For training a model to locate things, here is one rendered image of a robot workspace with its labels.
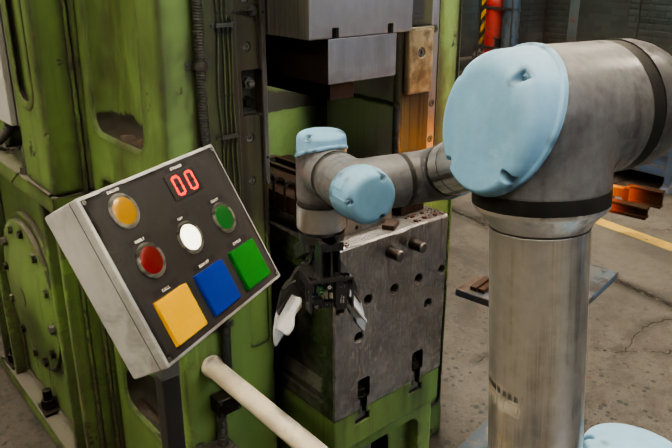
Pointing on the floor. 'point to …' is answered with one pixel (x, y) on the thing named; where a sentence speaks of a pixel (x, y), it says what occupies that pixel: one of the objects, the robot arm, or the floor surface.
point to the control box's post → (170, 407)
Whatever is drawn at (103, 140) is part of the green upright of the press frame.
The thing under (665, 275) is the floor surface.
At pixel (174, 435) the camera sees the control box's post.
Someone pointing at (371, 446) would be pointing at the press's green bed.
